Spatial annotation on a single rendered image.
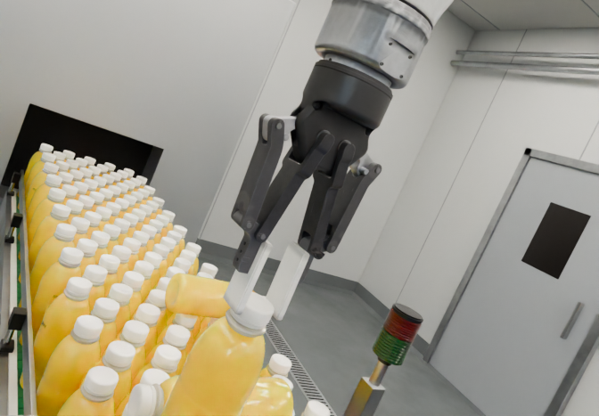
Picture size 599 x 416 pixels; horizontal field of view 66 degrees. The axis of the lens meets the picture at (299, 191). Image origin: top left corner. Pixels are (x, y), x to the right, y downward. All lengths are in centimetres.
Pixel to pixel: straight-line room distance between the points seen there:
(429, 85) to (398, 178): 112
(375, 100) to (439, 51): 523
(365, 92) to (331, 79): 3
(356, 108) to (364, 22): 7
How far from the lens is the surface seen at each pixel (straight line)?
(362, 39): 39
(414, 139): 556
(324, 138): 39
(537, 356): 420
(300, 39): 470
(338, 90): 39
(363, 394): 98
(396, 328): 92
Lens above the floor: 148
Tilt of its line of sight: 6 degrees down
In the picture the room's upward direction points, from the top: 24 degrees clockwise
